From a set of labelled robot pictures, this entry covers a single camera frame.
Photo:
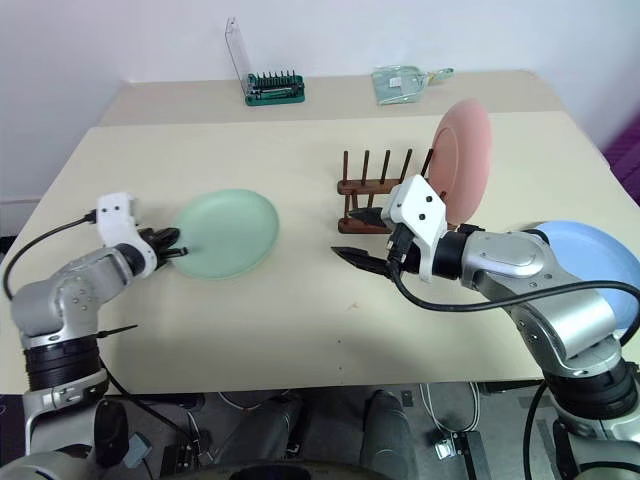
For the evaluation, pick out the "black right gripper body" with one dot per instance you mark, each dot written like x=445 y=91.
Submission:
x=405 y=252

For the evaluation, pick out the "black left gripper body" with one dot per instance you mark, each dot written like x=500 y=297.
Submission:
x=160 y=245

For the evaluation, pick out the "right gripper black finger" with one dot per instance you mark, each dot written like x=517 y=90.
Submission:
x=357 y=256
x=370 y=217

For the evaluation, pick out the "green plate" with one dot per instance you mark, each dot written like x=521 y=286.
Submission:
x=230 y=235

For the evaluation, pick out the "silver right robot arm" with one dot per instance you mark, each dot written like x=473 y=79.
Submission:
x=505 y=255

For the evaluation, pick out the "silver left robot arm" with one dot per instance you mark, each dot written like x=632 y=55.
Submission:
x=65 y=295

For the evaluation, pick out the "wooden dish rack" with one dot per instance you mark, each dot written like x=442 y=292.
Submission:
x=360 y=188

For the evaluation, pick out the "pink plate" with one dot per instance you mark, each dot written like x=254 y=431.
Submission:
x=462 y=150

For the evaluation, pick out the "clear plastic bag with contents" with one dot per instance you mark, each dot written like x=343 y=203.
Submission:
x=397 y=82

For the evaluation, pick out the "green screwdriver bit set case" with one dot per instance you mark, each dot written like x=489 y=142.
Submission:
x=275 y=91

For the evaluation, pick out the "dark grey rounded shape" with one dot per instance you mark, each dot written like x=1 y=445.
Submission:
x=272 y=430
x=387 y=435

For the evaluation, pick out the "blue plate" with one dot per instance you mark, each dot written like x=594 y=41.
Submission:
x=600 y=255

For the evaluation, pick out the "black floor box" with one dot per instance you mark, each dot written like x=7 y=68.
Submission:
x=457 y=452

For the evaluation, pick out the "purple object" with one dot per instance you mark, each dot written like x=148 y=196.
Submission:
x=627 y=155

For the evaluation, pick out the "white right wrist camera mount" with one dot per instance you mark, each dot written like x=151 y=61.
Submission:
x=417 y=205

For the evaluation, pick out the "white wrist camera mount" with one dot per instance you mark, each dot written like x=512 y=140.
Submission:
x=417 y=205
x=117 y=220

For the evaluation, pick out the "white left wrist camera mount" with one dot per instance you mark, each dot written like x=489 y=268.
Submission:
x=117 y=220

